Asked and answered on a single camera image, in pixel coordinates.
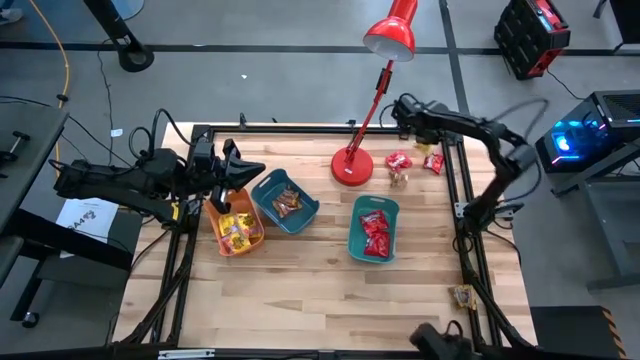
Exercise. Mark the person's shoe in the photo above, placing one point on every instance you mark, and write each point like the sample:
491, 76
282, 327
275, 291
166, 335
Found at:
10, 16

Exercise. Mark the black desk leg frame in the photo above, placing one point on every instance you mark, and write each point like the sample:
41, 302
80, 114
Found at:
75, 245

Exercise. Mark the silver metal bracket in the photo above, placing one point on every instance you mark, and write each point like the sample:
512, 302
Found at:
185, 354

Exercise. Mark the orange brown candy packet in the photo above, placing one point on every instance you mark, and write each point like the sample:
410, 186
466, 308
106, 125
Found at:
281, 207
290, 197

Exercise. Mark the black mat hazard stripes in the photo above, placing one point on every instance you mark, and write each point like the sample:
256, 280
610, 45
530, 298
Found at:
570, 332

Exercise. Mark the red desk lamp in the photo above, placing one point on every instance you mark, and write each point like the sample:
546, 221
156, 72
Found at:
352, 167

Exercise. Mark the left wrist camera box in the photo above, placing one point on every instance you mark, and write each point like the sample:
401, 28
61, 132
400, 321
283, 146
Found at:
204, 150

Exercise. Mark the black metal table frame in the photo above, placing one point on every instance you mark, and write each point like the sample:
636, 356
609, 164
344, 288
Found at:
325, 130

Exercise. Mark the computer with blue light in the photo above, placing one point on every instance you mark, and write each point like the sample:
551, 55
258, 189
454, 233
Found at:
590, 130

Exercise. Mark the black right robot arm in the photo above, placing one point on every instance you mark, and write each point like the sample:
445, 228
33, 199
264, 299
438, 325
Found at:
480, 127

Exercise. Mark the white paper sheet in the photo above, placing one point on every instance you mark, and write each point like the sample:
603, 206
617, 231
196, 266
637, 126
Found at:
85, 222

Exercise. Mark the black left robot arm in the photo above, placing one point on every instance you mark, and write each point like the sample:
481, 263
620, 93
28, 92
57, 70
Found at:
115, 182

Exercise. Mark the teal plastic bin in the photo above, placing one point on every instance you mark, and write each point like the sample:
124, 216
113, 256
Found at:
356, 240

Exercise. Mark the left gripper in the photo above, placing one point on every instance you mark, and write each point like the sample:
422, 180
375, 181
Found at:
207, 175

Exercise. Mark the orange plastic bin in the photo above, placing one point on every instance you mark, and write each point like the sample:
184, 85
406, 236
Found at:
242, 200

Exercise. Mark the white round fan base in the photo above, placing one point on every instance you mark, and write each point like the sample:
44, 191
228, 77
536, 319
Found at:
127, 7

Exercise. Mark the blue plastic bin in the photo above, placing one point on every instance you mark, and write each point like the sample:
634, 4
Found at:
265, 192

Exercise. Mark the black stand base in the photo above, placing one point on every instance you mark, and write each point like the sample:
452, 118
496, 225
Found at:
130, 55

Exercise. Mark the grey metal stand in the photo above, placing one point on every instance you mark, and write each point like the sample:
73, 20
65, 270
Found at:
615, 225

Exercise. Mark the white floor tag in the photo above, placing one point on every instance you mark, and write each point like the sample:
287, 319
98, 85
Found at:
116, 133

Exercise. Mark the brown yellow candy packet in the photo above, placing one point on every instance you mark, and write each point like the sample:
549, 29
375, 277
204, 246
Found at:
465, 296

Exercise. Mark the red black tool case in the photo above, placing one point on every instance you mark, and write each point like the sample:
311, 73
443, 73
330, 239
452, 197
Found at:
530, 35

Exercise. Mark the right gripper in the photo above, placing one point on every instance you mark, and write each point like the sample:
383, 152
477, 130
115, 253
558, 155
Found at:
427, 130

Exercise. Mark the black desk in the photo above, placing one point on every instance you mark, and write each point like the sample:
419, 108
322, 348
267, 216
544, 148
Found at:
25, 150

